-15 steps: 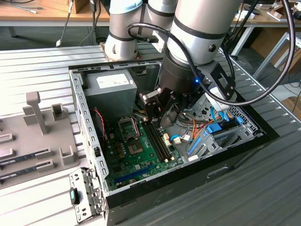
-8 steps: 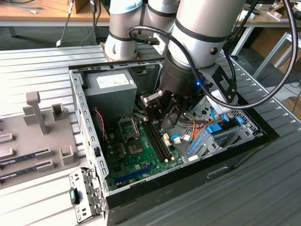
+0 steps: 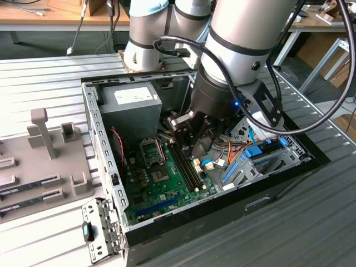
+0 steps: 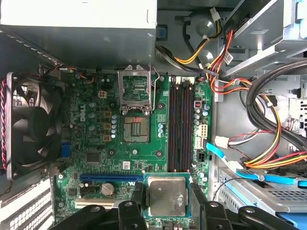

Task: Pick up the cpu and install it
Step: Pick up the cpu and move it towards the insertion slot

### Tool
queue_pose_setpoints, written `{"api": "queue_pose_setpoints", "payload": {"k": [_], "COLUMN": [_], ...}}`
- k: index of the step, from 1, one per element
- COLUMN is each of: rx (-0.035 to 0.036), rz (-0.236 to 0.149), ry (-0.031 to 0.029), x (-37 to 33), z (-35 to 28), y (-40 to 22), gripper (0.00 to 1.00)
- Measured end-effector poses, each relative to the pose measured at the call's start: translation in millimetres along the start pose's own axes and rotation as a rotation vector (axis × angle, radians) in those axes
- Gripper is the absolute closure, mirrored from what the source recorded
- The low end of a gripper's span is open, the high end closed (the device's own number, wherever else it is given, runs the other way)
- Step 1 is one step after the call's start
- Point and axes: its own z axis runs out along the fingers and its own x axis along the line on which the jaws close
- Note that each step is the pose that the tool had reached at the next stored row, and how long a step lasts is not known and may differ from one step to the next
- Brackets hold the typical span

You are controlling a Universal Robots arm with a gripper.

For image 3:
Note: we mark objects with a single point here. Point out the tan cardboard box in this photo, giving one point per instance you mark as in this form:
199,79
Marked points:
66,5

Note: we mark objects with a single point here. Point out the grey parts rack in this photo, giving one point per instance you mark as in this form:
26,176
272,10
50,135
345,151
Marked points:
33,167

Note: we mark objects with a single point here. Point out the grey power supply unit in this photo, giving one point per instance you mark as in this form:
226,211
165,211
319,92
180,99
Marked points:
130,119

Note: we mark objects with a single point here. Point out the small brown cardboard box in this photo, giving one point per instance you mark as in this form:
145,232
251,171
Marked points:
345,122

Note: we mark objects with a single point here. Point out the blue expansion slot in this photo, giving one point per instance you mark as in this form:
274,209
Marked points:
158,206

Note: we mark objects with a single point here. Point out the small open cardboard box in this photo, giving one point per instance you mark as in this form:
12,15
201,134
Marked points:
328,16

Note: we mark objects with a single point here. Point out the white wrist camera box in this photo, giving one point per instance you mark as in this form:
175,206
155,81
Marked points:
257,116

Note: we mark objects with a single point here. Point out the blue plastic rail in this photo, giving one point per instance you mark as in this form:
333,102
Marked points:
231,172

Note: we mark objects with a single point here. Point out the black latch with blue tab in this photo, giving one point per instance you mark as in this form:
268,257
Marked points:
88,232

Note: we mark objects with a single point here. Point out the perforated metal drive cage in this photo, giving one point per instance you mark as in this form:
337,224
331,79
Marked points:
250,173

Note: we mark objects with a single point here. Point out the large brown cardboard box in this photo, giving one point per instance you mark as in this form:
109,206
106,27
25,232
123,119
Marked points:
314,44

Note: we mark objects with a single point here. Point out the black case fan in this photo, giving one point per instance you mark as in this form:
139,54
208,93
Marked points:
115,151

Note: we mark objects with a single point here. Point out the black RAM slot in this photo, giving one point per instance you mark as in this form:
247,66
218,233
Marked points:
182,167
189,167

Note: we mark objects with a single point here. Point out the hinged metal card bracket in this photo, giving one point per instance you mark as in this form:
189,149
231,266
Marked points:
94,250

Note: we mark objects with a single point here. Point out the black camera bracket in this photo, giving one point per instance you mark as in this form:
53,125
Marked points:
276,112

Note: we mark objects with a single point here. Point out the aluminium profile frame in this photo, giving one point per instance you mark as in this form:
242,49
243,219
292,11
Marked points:
322,64

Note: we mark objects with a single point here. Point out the thin metal locking lever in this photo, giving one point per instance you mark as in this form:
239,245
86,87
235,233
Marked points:
161,150

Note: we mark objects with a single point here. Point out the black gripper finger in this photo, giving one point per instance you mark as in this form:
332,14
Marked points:
185,136
201,125

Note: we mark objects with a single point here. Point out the black open PC case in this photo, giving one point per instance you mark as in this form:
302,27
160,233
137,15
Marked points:
194,236

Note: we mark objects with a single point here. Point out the green motherboard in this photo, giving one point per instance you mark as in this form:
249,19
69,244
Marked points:
167,194

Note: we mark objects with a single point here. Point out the RAM stick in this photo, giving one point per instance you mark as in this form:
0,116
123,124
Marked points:
27,185
27,202

